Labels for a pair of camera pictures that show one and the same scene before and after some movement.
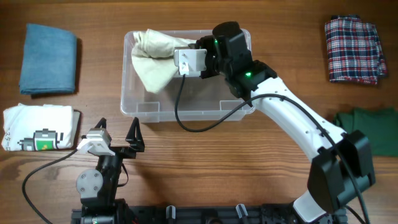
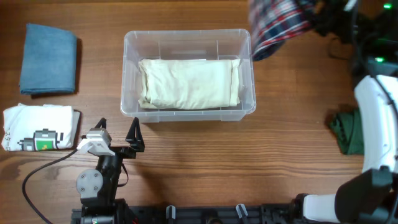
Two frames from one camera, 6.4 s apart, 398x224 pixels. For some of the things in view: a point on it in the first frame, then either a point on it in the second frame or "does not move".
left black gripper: [137, 144] does not move
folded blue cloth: [49, 60] does not move
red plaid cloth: [354, 50] → [273, 22]
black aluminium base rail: [213, 214] does not move
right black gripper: [205, 41] → [324, 16]
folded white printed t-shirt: [41, 127] does not move
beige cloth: [153, 55] → [189, 84]
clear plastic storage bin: [187, 99] does not move
